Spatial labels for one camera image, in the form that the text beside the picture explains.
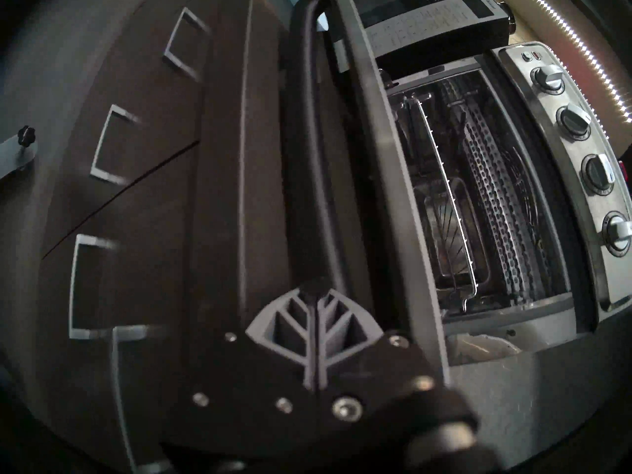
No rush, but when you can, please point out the oven temperature knob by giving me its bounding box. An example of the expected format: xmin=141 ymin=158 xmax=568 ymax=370
xmin=556 ymin=103 xmax=592 ymax=140

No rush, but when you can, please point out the oven function knob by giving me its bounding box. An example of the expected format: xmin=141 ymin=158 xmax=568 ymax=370
xmin=581 ymin=154 xmax=618 ymax=195

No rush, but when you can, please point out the silver drawer handle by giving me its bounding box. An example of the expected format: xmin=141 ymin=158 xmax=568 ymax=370
xmin=90 ymin=104 xmax=141 ymax=185
xmin=111 ymin=325 xmax=168 ymax=474
xmin=69 ymin=234 xmax=119 ymax=340
xmin=163 ymin=6 xmax=210 ymax=81

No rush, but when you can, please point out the black microwave oven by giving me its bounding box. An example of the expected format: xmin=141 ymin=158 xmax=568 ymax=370
xmin=341 ymin=0 xmax=516 ymax=79

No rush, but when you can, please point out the oven toast timer knob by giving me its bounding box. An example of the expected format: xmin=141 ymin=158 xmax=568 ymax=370
xmin=602 ymin=211 xmax=632 ymax=256

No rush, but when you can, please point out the dark lower cabinet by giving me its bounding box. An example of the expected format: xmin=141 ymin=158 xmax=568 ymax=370
xmin=30 ymin=0 xmax=297 ymax=474

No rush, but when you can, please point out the glass oven door with handle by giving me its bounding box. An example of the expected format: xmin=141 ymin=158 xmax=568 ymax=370
xmin=279 ymin=0 xmax=494 ymax=385

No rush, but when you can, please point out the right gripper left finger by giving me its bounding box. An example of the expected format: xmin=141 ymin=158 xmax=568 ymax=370
xmin=163 ymin=286 xmax=316 ymax=444

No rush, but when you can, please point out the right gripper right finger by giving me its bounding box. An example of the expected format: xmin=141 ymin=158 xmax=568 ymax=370
xmin=316 ymin=286 xmax=477 ymax=432

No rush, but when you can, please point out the oven wire rack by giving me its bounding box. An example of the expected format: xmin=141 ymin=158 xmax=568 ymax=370
xmin=402 ymin=93 xmax=482 ymax=313

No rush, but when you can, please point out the LED light strip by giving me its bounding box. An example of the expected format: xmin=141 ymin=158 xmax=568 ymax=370
xmin=518 ymin=0 xmax=632 ymax=123

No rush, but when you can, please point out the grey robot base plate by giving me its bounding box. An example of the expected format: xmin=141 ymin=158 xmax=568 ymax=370
xmin=0 ymin=132 xmax=39 ymax=180

